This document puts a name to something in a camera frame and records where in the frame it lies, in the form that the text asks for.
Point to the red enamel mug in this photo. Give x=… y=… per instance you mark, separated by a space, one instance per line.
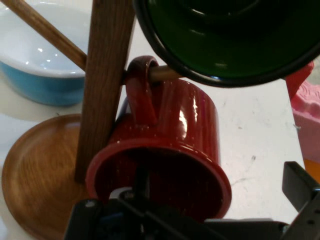
x=190 y=120

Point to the wooden mug tree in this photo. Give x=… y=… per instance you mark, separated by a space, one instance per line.
x=105 y=75

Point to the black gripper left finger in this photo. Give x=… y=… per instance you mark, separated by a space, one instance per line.
x=105 y=220

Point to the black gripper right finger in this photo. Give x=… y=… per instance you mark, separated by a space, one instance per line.
x=307 y=195

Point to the orange foam building block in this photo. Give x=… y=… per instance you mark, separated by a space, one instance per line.
x=312 y=167

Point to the red foam building block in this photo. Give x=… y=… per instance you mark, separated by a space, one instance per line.
x=308 y=125
x=297 y=77

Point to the green enamel mug with lettering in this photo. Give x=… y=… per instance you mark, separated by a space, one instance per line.
x=225 y=45

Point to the blue and white bowl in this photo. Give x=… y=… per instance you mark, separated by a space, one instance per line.
x=32 y=50

